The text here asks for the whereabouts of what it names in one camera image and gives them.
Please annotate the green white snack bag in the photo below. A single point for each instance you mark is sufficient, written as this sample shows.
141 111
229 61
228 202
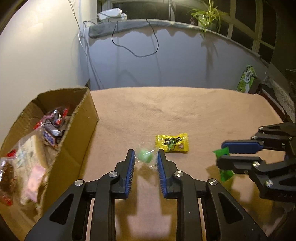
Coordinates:
246 79

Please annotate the white power strip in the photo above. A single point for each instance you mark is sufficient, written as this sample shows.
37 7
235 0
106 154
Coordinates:
112 15

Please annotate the red bean cake packet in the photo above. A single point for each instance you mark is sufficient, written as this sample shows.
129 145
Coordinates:
8 178

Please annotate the green clear-wrapped candy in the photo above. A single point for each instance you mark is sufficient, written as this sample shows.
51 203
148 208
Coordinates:
147 156

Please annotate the brown cardboard box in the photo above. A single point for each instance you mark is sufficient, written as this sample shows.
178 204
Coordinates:
68 159

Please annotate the Snickers chocolate bar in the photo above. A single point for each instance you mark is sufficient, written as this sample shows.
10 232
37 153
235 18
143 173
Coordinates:
52 135

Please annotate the small chocolate bar wrapper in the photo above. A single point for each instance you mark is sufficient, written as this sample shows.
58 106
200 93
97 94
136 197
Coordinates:
56 117

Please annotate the pink white candy packet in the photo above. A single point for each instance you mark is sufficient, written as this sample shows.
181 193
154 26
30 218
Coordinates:
31 186

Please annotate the white cabinet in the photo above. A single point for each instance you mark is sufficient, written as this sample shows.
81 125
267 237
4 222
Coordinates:
40 51

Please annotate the green potted plant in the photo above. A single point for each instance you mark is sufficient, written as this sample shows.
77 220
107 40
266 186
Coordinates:
208 19

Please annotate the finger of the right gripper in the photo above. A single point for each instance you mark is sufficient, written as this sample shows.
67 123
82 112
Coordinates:
241 164
243 146

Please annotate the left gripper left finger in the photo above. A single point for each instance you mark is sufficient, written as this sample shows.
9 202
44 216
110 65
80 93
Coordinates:
86 203

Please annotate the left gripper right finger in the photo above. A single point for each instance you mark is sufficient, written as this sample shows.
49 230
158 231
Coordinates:
208 201

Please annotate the plain green candy wrapper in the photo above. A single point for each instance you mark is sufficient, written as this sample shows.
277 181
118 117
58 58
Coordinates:
225 173

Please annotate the yellow candy packet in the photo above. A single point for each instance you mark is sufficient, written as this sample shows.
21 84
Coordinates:
179 143

